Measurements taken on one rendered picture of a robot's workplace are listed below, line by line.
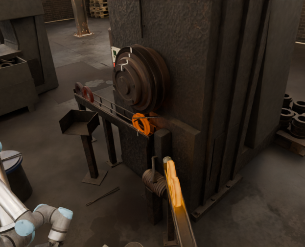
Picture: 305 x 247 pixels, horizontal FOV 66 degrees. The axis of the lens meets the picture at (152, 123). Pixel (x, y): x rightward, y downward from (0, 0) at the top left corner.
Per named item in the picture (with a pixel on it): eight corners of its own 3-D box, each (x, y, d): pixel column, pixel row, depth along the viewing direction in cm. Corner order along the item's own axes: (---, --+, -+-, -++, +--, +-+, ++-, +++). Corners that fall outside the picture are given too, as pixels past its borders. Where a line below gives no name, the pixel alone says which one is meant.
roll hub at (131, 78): (120, 95, 177) (115, 58, 162) (143, 109, 159) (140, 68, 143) (113, 98, 174) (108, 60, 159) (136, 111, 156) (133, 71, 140)
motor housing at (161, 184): (155, 209, 207) (153, 163, 177) (173, 227, 192) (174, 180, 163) (144, 218, 200) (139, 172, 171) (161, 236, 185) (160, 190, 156)
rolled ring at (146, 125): (146, 119, 172) (149, 118, 173) (130, 111, 184) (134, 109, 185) (147, 140, 182) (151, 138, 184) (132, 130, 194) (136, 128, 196)
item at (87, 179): (86, 167, 255) (71, 109, 215) (108, 171, 249) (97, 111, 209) (76, 181, 238) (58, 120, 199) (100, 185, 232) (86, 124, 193)
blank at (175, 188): (176, 171, 135) (170, 171, 134) (181, 190, 121) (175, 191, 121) (176, 191, 142) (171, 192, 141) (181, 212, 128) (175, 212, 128)
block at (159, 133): (164, 151, 185) (164, 126, 172) (172, 157, 180) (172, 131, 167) (154, 158, 179) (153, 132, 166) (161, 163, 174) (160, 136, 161)
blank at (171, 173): (172, 155, 148) (166, 156, 148) (176, 171, 135) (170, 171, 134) (172, 175, 156) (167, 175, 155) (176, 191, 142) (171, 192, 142)
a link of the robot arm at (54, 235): (47, 228, 136) (59, 229, 144) (44, 237, 134) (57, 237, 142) (58, 233, 132) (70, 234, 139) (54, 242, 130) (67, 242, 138)
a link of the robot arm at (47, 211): (30, 208, 137) (48, 214, 134) (43, 200, 148) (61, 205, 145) (28, 223, 138) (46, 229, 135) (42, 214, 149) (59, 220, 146)
